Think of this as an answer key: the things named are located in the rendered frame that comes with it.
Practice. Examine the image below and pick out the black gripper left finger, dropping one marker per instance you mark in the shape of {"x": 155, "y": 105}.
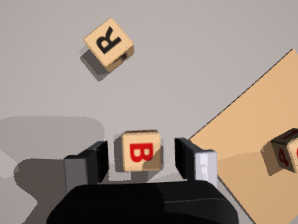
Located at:
{"x": 88, "y": 167}

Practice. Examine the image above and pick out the tan square mat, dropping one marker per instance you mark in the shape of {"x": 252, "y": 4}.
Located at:
{"x": 241, "y": 135}

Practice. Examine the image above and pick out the tan block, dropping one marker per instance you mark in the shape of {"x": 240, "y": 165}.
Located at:
{"x": 285, "y": 147}
{"x": 110, "y": 44}
{"x": 141, "y": 150}

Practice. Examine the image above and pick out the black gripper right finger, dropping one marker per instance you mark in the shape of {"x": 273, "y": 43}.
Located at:
{"x": 194, "y": 163}

